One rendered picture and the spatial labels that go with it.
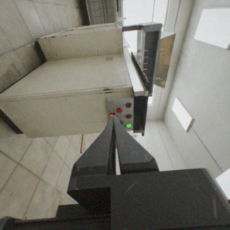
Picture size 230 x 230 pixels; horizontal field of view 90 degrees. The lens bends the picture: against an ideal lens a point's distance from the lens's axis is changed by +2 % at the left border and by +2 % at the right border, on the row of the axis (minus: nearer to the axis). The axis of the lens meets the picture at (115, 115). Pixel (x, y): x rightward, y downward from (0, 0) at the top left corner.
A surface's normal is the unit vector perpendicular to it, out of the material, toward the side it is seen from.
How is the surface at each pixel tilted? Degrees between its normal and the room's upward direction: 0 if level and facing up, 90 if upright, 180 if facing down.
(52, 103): 90
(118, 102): 90
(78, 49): 90
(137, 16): 90
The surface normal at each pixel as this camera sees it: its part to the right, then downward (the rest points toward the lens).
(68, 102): 0.02, 0.65
